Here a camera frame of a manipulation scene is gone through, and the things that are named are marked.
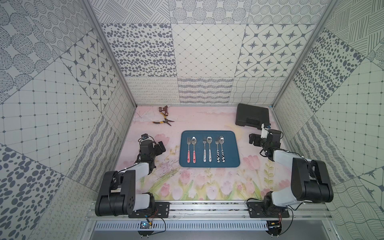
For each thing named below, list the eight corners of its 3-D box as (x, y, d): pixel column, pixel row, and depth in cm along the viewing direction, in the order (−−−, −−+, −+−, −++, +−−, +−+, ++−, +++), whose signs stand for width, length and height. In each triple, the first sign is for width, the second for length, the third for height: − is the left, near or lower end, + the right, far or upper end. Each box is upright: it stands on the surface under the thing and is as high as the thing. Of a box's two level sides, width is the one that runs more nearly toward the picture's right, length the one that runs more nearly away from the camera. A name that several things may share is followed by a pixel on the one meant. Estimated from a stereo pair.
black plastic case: (235, 124, 109) (236, 120, 105) (237, 106, 121) (238, 102, 117) (268, 130, 105) (270, 127, 102) (266, 112, 117) (268, 107, 114)
